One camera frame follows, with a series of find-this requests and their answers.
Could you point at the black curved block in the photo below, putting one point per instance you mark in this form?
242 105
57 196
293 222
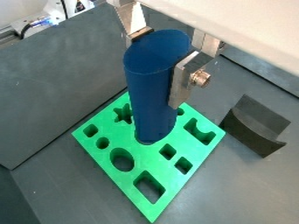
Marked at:
256 125

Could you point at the green shape sorter board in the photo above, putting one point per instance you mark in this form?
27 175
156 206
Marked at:
149 171

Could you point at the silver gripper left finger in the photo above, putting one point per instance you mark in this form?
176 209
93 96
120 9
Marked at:
133 19

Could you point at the dark grey mat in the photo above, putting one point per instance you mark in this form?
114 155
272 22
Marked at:
57 76

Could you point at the blue oval cylinder peg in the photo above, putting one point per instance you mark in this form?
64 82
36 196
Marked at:
149 61

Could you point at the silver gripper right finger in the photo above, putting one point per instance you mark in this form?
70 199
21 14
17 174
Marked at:
189 73

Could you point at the white robot base equipment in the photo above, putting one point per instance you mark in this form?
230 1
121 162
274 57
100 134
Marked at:
23 17

